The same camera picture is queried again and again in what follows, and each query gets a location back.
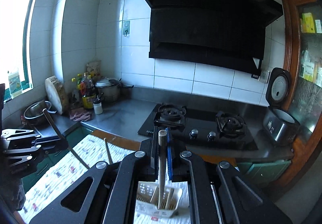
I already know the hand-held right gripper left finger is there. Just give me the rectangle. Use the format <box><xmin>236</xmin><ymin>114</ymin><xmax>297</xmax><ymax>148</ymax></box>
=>
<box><xmin>29</xmin><ymin>126</ymin><xmax>162</xmax><ymax>224</ymax></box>

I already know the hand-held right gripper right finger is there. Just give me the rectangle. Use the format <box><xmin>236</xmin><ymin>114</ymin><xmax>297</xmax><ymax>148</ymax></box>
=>
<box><xmin>166</xmin><ymin>127</ymin><xmax>293</xmax><ymax>224</ymax></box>

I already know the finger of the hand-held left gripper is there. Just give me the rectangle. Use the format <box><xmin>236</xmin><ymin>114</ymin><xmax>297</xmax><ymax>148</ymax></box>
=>
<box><xmin>4</xmin><ymin>146</ymin><xmax>47</xmax><ymax>164</ymax></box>
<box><xmin>1</xmin><ymin>128</ymin><xmax>69</xmax><ymax>150</ymax></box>

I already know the brown wooden chopstick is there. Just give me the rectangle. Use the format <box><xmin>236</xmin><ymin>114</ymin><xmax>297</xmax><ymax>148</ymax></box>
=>
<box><xmin>43</xmin><ymin>109</ymin><xmax>90</xmax><ymax>170</ymax></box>
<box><xmin>157</xmin><ymin>130</ymin><xmax>168</xmax><ymax>209</ymax></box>
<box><xmin>165</xmin><ymin>188</ymin><xmax>175</xmax><ymax>210</ymax></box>
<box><xmin>103</xmin><ymin>137</ymin><xmax>113</xmax><ymax>164</ymax></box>

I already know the white plastic utensil holder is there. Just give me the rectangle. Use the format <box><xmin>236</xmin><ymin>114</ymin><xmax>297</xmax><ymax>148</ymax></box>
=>
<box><xmin>136</xmin><ymin>180</ymin><xmax>183</xmax><ymax>218</ymax></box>

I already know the black gas stove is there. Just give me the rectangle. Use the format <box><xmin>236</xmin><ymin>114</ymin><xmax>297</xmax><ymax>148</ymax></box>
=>
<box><xmin>137</xmin><ymin>103</ymin><xmax>259</xmax><ymax>151</ymax></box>

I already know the white printed cloth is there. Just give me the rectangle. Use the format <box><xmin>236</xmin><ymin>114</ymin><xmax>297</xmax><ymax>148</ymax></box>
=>
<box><xmin>21</xmin><ymin>135</ymin><xmax>192</xmax><ymax>224</ymax></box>

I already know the pink rag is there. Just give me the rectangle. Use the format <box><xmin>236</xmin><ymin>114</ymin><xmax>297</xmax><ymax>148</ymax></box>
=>
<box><xmin>70</xmin><ymin>109</ymin><xmax>92</xmax><ymax>122</ymax></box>

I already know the steel kitchen counter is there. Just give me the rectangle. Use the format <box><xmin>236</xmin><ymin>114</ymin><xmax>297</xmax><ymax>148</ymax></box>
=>
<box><xmin>25</xmin><ymin>86</ymin><xmax>295</xmax><ymax>161</ymax></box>

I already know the round wooden chopping board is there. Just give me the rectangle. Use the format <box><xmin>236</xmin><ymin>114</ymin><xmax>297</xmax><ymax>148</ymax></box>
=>
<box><xmin>45</xmin><ymin>76</ymin><xmax>69</xmax><ymax>115</ymax></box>

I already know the yellow cap bottle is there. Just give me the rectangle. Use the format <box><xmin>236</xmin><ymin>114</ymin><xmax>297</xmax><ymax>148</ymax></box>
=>
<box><xmin>71</xmin><ymin>78</ymin><xmax>80</xmax><ymax>109</ymax></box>

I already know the small white jar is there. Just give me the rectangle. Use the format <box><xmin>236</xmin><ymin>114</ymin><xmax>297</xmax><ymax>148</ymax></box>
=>
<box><xmin>93</xmin><ymin>98</ymin><xmax>103</xmax><ymax>115</ymax></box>

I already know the dark soy sauce bottle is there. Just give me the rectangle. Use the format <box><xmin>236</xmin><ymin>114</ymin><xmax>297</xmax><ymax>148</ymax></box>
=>
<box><xmin>80</xmin><ymin>74</ymin><xmax>97</xmax><ymax>110</ymax></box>

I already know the white detergent jug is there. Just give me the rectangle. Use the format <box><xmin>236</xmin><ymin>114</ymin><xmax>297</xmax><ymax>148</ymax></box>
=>
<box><xmin>7</xmin><ymin>71</ymin><xmax>24</xmax><ymax>96</ymax></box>

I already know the steel pressure cooker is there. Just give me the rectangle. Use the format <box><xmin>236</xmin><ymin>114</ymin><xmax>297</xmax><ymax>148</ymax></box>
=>
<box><xmin>95</xmin><ymin>78</ymin><xmax>134</xmax><ymax>103</ymax></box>

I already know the clear plastic bag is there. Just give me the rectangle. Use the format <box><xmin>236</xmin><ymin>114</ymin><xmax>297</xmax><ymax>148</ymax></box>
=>
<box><xmin>87</xmin><ymin>61</ymin><xmax>101</xmax><ymax>78</ymax></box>

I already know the black rice cooker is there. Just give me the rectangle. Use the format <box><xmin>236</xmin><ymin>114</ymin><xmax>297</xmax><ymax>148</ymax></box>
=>
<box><xmin>263</xmin><ymin>68</ymin><xmax>301</xmax><ymax>145</ymax></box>

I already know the window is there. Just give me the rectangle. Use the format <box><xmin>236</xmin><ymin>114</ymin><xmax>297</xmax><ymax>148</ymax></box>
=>
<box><xmin>0</xmin><ymin>0</ymin><xmax>51</xmax><ymax>96</ymax></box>

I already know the black range hood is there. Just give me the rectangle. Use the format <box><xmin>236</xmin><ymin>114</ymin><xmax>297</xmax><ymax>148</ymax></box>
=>
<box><xmin>137</xmin><ymin>0</ymin><xmax>283</xmax><ymax>75</ymax></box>

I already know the wooden glass door cabinet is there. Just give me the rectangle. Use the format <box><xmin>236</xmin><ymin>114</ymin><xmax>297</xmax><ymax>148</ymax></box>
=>
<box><xmin>273</xmin><ymin>0</ymin><xmax>322</xmax><ymax>189</ymax></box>

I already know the white wall socket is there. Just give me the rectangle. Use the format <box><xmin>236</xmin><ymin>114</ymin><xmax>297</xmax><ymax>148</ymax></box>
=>
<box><xmin>260</xmin><ymin>69</ymin><xmax>270</xmax><ymax>84</ymax></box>

